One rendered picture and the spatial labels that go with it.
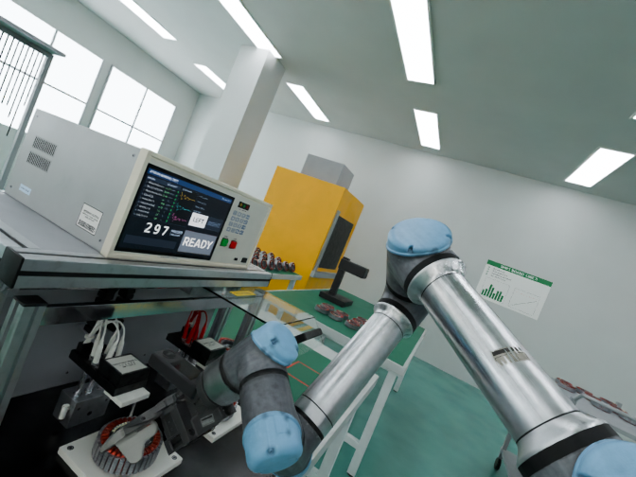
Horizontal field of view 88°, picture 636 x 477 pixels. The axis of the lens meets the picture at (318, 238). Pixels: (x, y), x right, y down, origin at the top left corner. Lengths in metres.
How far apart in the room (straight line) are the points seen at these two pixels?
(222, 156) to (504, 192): 4.33
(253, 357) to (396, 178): 5.75
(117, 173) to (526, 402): 0.72
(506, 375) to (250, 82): 4.74
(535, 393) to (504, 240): 5.42
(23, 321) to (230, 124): 4.40
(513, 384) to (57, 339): 0.83
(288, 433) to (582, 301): 5.73
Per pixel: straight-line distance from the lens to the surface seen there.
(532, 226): 5.99
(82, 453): 0.80
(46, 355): 0.91
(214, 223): 0.83
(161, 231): 0.73
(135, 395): 0.77
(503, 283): 5.85
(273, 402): 0.50
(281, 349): 0.52
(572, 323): 6.03
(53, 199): 0.85
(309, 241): 4.35
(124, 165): 0.71
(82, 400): 0.84
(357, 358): 0.65
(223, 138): 4.84
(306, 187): 4.52
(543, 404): 0.51
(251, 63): 5.13
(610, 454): 0.49
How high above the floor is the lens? 1.30
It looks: 1 degrees down
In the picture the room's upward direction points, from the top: 22 degrees clockwise
